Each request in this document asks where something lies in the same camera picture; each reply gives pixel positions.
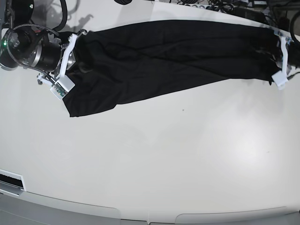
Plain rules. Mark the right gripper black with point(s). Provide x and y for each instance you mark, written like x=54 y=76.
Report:
x=47 y=56

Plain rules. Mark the black box on floor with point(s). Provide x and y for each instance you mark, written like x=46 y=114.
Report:
x=283 y=23

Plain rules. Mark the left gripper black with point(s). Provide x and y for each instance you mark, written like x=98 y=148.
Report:
x=294 y=55

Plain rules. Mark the black t-shirt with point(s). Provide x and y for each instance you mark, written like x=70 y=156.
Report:
x=144 y=60

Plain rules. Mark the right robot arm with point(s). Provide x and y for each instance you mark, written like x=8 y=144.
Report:
x=33 y=46

